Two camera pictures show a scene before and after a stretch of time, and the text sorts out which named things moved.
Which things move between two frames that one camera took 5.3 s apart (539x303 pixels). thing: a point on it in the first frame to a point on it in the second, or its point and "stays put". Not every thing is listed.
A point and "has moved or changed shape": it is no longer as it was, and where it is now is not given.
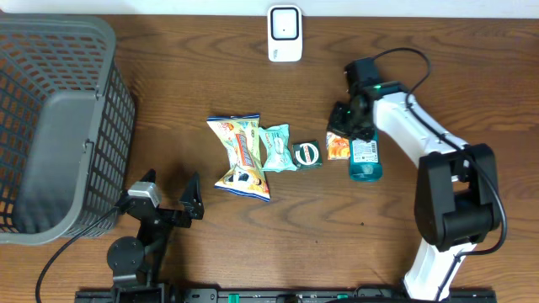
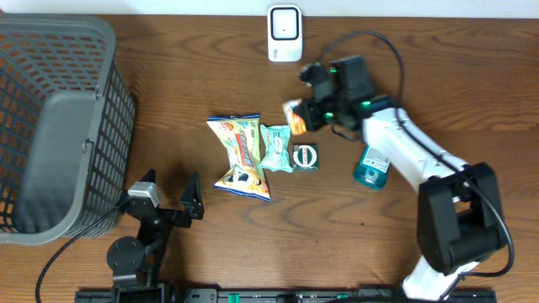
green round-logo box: (306, 155) stays put
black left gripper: (193, 210) stays put
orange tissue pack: (338, 147) to (296, 121)
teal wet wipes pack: (275, 139) stays put
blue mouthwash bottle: (365, 159) has moved or changed shape
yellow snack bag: (246, 173) stays put
